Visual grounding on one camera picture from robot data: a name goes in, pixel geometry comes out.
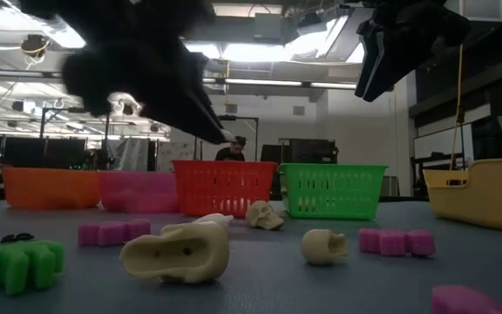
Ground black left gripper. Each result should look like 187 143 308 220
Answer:
61 0 234 145

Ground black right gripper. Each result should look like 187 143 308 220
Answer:
354 0 472 103

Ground pink skeleton figure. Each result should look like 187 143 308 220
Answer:
77 218 152 248
431 283 502 314
357 229 437 257

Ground whiteboard with notes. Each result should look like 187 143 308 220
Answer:
156 140 193 173

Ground person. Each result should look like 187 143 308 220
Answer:
214 134 248 162

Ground grey cloth cover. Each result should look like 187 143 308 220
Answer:
105 138 151 173

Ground long ceiling light fixture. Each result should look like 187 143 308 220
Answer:
202 77 359 91

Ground red slotted plastic basket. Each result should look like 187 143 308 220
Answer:
172 160 278 218

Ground pink plastic bin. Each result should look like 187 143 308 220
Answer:
98 170 181 214

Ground grey ceiling box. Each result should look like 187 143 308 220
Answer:
253 11 283 41

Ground black cabinet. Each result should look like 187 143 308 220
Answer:
260 138 340 166

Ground black desk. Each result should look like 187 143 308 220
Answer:
410 152 455 198

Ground green slotted plastic basket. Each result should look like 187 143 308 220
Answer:
278 161 388 221

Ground row of black monitors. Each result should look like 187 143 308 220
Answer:
2 136 87 170

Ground orange plastic bin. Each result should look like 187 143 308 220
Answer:
1 167 103 209

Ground yellow plastic bin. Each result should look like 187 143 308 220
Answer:
422 158 502 231

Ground green skeleton figure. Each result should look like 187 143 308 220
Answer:
0 232 65 297

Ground black gantry frame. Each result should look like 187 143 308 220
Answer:
193 115 260 162
38 106 112 172

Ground yellow hanging cord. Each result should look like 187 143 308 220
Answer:
450 43 466 172

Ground white wall board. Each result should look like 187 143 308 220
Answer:
413 123 475 160

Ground black ceiling cable reel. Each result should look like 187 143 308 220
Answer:
19 33 51 58

